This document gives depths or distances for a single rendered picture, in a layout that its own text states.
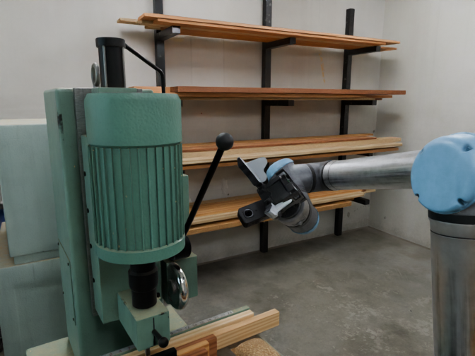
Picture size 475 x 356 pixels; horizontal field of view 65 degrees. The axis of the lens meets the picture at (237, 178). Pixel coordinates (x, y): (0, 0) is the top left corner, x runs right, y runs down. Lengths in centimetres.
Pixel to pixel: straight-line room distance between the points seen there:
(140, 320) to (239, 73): 289
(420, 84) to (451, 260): 369
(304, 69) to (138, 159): 331
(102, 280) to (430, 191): 67
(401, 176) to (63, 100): 75
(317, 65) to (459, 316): 348
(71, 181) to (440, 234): 74
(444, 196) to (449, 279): 13
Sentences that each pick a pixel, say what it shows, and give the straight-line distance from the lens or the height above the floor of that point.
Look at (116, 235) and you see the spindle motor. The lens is 72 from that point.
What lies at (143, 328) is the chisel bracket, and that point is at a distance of 83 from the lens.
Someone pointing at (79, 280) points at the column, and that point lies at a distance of 100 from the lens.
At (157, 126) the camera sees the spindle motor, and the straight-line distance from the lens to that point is 67.
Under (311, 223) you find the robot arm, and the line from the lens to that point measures 105.
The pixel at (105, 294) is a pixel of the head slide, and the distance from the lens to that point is 92.
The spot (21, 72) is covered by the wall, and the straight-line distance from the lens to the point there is 303.
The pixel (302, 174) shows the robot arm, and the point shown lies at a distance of 110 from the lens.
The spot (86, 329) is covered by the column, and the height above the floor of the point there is 94.
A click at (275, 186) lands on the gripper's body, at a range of 87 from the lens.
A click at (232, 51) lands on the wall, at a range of 346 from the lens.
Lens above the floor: 149
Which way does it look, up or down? 12 degrees down
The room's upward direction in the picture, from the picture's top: straight up
